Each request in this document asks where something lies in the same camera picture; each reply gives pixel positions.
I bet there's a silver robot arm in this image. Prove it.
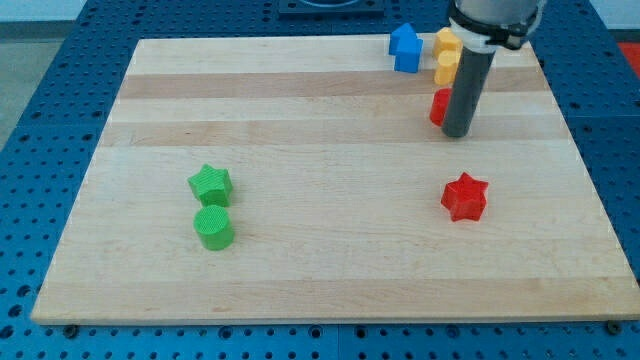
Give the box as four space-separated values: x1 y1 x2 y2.
448 0 547 54

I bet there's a wooden board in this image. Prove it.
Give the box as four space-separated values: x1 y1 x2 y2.
31 34 639 325

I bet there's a green star block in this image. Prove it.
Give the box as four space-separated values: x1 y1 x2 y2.
187 164 233 207

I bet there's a green cylinder block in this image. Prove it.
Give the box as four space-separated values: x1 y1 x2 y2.
193 205 235 251

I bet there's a red cylinder block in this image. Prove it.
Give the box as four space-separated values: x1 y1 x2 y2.
429 88 452 127

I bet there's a red star block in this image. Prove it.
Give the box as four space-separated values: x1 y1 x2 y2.
441 172 489 222

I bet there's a blue cube block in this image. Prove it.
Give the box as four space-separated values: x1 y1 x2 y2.
394 37 423 73

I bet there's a blue pentagon block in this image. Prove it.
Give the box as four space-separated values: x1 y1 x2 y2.
388 23 416 55

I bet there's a yellow cylinder block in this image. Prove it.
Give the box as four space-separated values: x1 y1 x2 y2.
434 50 461 86

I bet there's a yellow hexagon block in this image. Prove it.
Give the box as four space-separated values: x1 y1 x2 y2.
432 27 463 58

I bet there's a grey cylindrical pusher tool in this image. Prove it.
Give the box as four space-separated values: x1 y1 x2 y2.
441 47 495 138

